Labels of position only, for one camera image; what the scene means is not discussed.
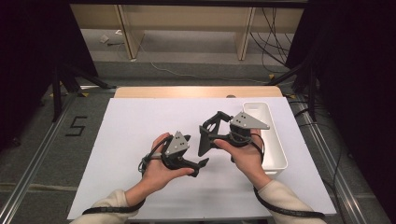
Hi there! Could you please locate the beige wooden shelf unit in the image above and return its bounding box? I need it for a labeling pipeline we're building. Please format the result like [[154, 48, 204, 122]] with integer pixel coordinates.
[[69, 3, 304, 62]]

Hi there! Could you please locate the black curtain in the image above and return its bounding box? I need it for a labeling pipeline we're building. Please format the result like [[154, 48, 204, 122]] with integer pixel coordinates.
[[0, 0, 98, 150], [285, 0, 396, 218]]

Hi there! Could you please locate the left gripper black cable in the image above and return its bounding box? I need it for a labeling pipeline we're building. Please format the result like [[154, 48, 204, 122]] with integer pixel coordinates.
[[82, 134, 174, 217]]

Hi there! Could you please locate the person's right hand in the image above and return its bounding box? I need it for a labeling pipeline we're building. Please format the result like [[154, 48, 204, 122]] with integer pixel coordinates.
[[213, 129, 273, 190]]

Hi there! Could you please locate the white floor cable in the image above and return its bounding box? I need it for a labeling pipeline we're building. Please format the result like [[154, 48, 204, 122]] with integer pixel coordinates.
[[136, 40, 269, 85]]

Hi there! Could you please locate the aluminium floor rail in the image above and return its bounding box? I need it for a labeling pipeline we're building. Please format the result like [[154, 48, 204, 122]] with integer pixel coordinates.
[[295, 101, 363, 224], [0, 92, 78, 224]]

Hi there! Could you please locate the black overhead beam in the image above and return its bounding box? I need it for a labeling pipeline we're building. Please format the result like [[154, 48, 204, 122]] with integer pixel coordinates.
[[68, 0, 309, 8]]

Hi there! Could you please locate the wooden table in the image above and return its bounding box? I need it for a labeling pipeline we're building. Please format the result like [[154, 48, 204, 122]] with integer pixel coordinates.
[[113, 86, 284, 99]]

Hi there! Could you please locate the white table sheet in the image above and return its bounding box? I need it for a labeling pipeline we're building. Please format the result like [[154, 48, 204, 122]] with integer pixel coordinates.
[[66, 96, 338, 220]]

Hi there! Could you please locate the person's left hand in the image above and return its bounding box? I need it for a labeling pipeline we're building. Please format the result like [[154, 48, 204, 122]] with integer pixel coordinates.
[[141, 133, 195, 197]]

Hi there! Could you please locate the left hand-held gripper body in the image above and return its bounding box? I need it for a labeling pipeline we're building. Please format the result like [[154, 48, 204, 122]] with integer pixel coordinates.
[[162, 131, 201, 178]]

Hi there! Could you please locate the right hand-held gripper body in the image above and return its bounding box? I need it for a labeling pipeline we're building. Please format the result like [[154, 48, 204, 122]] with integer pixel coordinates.
[[228, 111, 271, 147]]

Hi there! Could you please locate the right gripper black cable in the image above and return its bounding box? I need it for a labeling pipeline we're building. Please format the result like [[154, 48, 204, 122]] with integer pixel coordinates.
[[230, 132, 326, 218]]

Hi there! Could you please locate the black metal stand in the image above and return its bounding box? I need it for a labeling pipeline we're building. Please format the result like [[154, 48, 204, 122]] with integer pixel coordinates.
[[50, 63, 118, 123], [264, 59, 318, 122]]

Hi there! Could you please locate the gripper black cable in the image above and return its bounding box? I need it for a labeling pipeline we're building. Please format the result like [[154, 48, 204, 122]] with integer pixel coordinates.
[[82, 134, 174, 217], [230, 132, 326, 218]]

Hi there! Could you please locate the bundle of black cables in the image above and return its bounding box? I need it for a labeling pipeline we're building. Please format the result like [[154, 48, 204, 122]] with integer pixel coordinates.
[[250, 7, 304, 74]]

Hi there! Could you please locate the white plastic bin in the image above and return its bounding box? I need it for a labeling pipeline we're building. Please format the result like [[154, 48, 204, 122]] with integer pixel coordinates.
[[242, 101, 289, 179]]

